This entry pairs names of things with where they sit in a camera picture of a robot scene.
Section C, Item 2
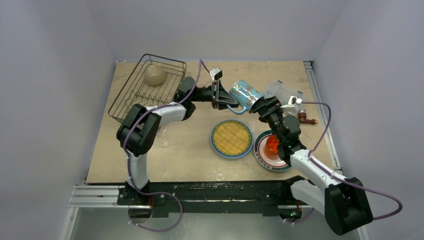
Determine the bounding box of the black wire dish rack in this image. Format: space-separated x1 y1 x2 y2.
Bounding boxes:
107 53 187 123

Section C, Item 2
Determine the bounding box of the white ceramic bowl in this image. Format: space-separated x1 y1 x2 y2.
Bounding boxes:
144 64 166 86

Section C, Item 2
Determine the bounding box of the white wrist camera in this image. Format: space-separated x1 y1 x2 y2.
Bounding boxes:
282 95 303 108
209 67 223 82

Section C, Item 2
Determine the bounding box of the blue plate with bamboo pattern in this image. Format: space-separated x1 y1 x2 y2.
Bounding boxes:
210 119 254 160

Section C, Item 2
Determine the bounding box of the striped rim white plate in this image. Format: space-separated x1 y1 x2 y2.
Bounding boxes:
253 130 291 172

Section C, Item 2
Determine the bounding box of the blue butterfly mug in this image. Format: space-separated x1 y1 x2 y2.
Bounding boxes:
226 80 264 115

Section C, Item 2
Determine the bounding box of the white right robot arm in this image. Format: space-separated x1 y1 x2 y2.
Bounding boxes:
251 97 373 236

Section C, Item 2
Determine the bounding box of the clear plastic screw box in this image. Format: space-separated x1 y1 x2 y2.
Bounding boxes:
262 80 305 116

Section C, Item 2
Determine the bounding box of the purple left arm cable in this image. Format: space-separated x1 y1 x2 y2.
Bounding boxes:
122 58 216 233

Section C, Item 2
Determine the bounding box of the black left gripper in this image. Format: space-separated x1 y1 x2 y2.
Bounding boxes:
189 80 238 110

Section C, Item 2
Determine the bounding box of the red translucent cup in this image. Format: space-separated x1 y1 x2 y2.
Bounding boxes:
264 134 279 160

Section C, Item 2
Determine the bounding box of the brown pipe fitting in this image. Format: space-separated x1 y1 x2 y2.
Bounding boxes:
297 112 318 125

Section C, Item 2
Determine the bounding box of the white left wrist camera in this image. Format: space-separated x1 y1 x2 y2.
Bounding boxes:
209 67 223 82

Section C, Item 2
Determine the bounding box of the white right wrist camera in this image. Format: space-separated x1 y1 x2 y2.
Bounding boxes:
282 95 303 108

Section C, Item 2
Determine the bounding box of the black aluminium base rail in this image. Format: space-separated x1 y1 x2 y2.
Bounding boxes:
67 180 319 220

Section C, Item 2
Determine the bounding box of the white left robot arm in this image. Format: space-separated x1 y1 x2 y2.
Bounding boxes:
116 76 239 205

